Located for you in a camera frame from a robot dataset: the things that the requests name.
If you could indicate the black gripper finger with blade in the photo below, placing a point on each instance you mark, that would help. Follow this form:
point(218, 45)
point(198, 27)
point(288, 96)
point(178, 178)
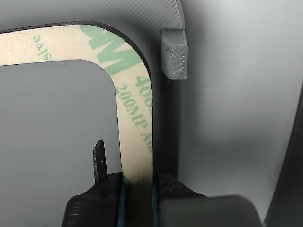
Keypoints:
point(94, 208)

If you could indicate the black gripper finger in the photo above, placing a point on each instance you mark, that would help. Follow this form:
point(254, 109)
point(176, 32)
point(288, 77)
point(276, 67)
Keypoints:
point(189, 210)

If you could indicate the gray 3D-printed box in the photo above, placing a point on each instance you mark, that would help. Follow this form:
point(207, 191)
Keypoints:
point(59, 118)

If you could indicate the frame with 3M adhesive liner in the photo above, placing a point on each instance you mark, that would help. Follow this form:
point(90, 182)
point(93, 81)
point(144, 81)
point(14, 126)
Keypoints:
point(71, 45)

